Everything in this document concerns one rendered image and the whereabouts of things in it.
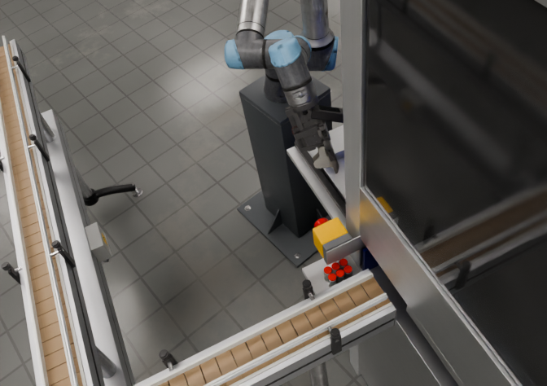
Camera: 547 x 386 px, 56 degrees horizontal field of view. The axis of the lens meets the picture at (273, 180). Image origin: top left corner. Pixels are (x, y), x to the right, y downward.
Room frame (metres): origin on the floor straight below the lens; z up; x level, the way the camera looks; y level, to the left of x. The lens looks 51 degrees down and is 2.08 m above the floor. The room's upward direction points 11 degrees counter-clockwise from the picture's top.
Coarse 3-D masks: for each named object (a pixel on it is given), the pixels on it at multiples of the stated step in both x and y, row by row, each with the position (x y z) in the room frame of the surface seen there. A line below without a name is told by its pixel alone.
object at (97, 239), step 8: (96, 224) 1.22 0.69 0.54; (88, 232) 1.19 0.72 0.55; (96, 232) 1.18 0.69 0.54; (88, 240) 1.15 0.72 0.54; (96, 240) 1.14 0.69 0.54; (104, 240) 1.16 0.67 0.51; (96, 248) 1.11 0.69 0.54; (104, 248) 1.12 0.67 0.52; (96, 256) 1.10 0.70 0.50; (104, 256) 1.11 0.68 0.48
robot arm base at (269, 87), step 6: (270, 78) 1.45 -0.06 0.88; (264, 84) 1.51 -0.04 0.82; (270, 84) 1.45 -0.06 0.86; (276, 84) 1.43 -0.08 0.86; (264, 90) 1.48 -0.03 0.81; (270, 90) 1.44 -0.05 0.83; (276, 90) 1.43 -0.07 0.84; (282, 90) 1.42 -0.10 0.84; (270, 96) 1.43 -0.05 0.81; (276, 96) 1.42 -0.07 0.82; (282, 96) 1.43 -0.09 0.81; (276, 102) 1.42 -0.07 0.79; (282, 102) 1.41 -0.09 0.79
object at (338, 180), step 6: (342, 150) 1.02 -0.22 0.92; (336, 156) 1.01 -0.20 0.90; (342, 156) 1.02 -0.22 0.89; (342, 162) 1.00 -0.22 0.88; (324, 168) 0.96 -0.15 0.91; (330, 168) 0.99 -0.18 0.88; (342, 168) 0.98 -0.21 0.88; (324, 174) 0.96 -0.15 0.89; (330, 174) 0.96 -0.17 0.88; (336, 174) 0.96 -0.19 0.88; (342, 174) 0.95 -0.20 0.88; (330, 180) 0.92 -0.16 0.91; (336, 180) 0.94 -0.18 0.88; (342, 180) 0.93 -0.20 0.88; (336, 186) 0.89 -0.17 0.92; (342, 186) 0.91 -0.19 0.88; (342, 192) 0.89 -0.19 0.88; (342, 198) 0.86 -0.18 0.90
